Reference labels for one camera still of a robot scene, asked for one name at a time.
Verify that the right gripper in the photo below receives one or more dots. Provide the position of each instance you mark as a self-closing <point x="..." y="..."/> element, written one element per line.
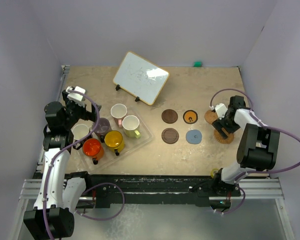
<point x="218" y="124"/>

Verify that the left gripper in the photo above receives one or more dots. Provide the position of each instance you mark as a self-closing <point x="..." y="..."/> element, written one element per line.
<point x="86" y="115"/>

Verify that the woven rattan coaster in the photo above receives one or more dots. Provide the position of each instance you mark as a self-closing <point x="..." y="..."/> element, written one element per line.
<point x="220" y="139"/>

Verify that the tan cork coaster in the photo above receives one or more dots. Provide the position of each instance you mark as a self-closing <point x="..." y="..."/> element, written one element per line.
<point x="210" y="116"/>

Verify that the blue round coaster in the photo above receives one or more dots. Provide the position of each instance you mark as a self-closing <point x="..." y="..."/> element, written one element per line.
<point x="194" y="137"/>

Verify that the pink cup white inside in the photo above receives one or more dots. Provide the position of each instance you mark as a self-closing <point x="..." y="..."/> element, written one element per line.
<point x="118" y="112"/>

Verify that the orange black-rimmed coaster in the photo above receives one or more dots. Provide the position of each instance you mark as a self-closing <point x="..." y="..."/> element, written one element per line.
<point x="190" y="117"/>

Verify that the dark brown wooden coaster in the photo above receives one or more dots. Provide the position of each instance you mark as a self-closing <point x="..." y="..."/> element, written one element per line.
<point x="169" y="116"/>

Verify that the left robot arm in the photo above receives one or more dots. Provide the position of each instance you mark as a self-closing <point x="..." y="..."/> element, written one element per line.
<point x="53" y="212"/>

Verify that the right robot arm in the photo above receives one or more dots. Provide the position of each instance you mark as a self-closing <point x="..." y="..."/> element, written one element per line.
<point x="258" y="146"/>

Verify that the purple cup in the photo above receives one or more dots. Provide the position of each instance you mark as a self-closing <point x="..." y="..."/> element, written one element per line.
<point x="103" y="128"/>

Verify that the orange transparent cup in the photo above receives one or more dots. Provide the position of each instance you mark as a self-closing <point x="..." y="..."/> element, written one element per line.
<point x="92" y="148"/>

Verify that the yellow transparent cup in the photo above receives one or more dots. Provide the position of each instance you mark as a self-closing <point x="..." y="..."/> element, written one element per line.
<point x="115" y="142"/>

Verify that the pale yellow cup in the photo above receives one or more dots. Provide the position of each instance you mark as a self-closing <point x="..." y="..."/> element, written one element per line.
<point x="131" y="126"/>

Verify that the dark brown ringed coaster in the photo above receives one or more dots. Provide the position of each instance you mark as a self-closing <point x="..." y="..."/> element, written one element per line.
<point x="170" y="135"/>

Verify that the clear plastic tray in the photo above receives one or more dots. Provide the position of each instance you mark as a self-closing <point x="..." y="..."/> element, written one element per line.
<point x="130" y="144"/>

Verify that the yellow tape roll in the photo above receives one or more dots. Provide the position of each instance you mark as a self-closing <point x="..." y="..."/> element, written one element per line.
<point x="213" y="172"/>

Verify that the small whiteboard on stand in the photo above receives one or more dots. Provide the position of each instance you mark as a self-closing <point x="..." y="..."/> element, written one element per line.
<point x="140" y="77"/>

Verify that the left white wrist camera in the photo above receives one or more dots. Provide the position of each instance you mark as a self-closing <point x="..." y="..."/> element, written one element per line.
<point x="77" y="98"/>

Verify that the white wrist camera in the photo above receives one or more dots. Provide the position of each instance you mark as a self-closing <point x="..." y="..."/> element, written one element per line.
<point x="220" y="110"/>
<point x="77" y="98"/>

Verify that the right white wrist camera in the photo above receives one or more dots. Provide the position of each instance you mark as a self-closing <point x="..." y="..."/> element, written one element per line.
<point x="220" y="110"/>

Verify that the white cup black handle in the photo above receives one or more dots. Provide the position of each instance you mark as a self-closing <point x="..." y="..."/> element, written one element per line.
<point x="80" y="131"/>

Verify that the green object at wall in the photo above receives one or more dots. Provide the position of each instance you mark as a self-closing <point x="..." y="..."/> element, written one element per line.
<point x="198" y="64"/>

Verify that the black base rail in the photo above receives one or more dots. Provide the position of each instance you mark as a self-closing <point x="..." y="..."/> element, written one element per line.
<point x="155" y="189"/>

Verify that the aluminium frame rail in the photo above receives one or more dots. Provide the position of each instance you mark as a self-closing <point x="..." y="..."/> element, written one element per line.
<point x="30" y="189"/>

